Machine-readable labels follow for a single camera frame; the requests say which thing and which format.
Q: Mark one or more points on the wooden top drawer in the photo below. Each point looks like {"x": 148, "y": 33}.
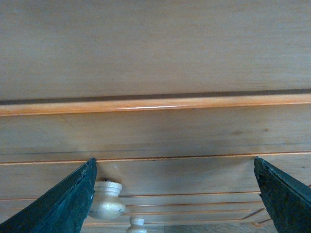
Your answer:
{"x": 181, "y": 161}

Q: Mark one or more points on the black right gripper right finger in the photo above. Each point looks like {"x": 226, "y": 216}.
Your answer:
{"x": 287, "y": 200}

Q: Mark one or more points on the wooden nightstand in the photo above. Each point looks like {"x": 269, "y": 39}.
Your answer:
{"x": 87, "y": 48}

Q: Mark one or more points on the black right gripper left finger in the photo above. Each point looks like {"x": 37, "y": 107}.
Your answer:
{"x": 62, "y": 209}

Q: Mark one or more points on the round wooden drawer knob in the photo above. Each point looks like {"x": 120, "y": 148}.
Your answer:
{"x": 106, "y": 203}

